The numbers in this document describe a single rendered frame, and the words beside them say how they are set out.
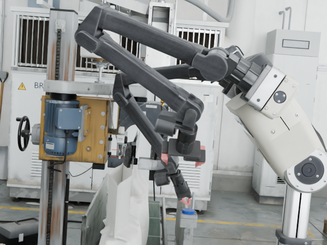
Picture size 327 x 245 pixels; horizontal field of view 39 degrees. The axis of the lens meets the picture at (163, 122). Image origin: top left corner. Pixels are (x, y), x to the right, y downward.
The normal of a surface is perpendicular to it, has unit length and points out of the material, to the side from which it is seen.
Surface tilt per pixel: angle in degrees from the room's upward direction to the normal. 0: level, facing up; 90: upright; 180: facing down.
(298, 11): 90
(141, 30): 104
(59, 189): 90
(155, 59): 90
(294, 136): 115
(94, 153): 90
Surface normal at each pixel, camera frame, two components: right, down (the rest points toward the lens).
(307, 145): 0.30, 0.52
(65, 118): 0.44, 0.12
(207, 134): 0.02, 0.10
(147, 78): -0.19, 0.32
